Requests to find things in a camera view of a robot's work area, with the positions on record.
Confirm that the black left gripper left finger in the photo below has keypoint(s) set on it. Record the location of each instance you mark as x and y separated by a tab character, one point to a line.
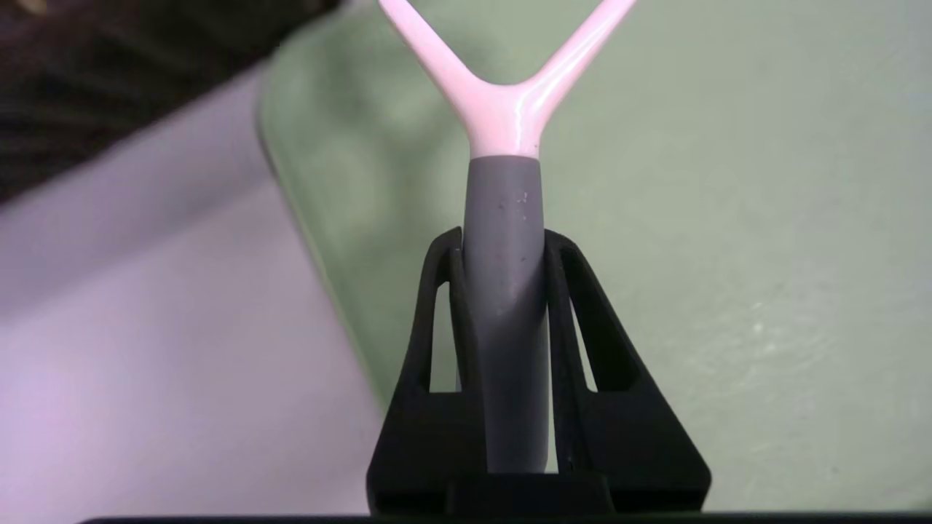
429	429

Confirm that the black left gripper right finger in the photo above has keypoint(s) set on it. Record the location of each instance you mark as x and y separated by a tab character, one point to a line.
626	429

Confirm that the dark brown wicker basket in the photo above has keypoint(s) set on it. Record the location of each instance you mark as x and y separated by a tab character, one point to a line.
109	65

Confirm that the light green plastic tray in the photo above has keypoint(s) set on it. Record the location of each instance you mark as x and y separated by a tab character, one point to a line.
728	255

